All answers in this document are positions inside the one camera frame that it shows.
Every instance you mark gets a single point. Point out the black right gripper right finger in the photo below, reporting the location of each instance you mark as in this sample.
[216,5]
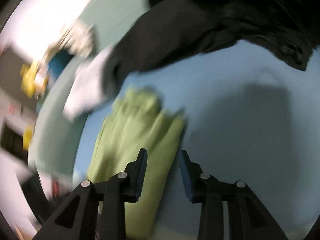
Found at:
[231,210]

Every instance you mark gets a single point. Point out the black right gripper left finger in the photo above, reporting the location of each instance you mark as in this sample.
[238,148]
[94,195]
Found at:
[76,217]

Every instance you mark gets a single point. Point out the green knit sweater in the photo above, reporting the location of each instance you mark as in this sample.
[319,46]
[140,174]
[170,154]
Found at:
[138,121]

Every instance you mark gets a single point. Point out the blue and green sofa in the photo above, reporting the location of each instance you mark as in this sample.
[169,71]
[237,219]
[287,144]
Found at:
[249,116]

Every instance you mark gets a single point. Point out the white folded towel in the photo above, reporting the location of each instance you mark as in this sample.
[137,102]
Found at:
[94,84]

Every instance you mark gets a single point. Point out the yellow plastic bag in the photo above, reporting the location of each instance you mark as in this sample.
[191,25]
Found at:
[34,79]

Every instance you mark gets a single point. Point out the teal blue bag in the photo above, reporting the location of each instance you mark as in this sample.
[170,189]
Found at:
[57,64]

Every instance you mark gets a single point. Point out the cream crumpled cloth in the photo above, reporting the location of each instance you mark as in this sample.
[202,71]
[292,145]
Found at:
[77,38]

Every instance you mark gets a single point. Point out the black garment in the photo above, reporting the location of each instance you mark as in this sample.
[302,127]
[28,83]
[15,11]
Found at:
[172,30]

